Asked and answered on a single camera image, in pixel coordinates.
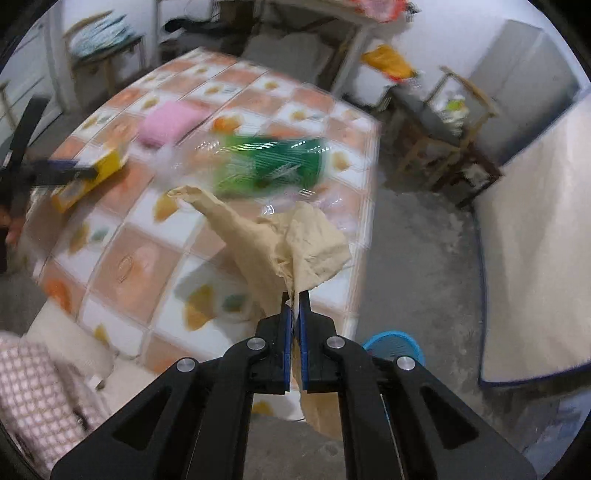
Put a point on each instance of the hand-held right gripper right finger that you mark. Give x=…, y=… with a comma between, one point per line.
x=302, y=350

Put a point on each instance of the person's left hand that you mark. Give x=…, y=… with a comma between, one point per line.
x=13, y=228

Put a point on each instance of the red plastic bag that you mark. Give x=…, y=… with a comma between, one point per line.
x=378, y=9

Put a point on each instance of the brown paper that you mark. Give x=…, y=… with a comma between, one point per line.
x=277, y=244

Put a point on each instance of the white mattress with blue edge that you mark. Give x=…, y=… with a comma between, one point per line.
x=540, y=254

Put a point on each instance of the grey refrigerator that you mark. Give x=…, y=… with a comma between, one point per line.
x=521, y=83

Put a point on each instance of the tile print tablecloth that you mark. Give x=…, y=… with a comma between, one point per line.
x=138, y=258

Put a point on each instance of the green packet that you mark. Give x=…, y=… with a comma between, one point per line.
x=272, y=164

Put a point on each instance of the yellow box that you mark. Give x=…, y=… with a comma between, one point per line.
x=104, y=166

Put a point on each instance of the yellow plastic bag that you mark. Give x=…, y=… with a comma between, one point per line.
x=388, y=60

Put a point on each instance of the pink sponge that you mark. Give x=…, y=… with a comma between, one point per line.
x=171, y=122

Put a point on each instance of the clear plastic bag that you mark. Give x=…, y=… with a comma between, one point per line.
x=194, y=157

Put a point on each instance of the metal frame table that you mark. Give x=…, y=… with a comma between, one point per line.
x=351, y=41

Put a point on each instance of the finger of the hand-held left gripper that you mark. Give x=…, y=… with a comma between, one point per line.
x=64, y=174

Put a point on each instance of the person's checked shirt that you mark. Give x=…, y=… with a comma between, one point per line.
x=41, y=397

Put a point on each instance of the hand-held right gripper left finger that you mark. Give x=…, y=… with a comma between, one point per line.
x=287, y=350

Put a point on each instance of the blue plastic basket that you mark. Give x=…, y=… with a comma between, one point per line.
x=392, y=344

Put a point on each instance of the light wooden stool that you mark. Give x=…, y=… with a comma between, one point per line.
x=429, y=143

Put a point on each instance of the dark wooden stool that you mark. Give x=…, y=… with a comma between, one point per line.
x=480, y=177

